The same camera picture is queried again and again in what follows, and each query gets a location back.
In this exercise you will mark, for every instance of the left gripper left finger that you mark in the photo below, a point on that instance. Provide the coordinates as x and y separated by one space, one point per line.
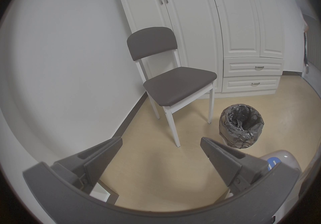
97 160

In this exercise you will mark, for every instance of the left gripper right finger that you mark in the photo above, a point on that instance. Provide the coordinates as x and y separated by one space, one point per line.
225 165

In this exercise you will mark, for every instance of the black plastic bag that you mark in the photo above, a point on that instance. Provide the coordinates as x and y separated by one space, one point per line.
230 135

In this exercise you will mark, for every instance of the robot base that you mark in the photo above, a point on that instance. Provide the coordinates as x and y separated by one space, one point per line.
286 159

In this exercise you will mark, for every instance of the grey and white chair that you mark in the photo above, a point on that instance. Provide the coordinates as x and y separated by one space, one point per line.
175 85

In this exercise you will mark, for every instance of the white wardrobe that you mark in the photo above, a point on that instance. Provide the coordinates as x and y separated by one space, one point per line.
238 17

